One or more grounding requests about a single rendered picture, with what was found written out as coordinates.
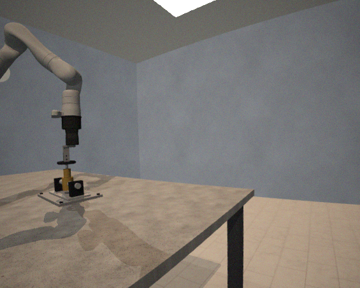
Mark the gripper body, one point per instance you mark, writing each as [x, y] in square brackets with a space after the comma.
[71, 121]

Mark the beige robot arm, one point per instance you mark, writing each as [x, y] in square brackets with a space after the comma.
[18, 38]

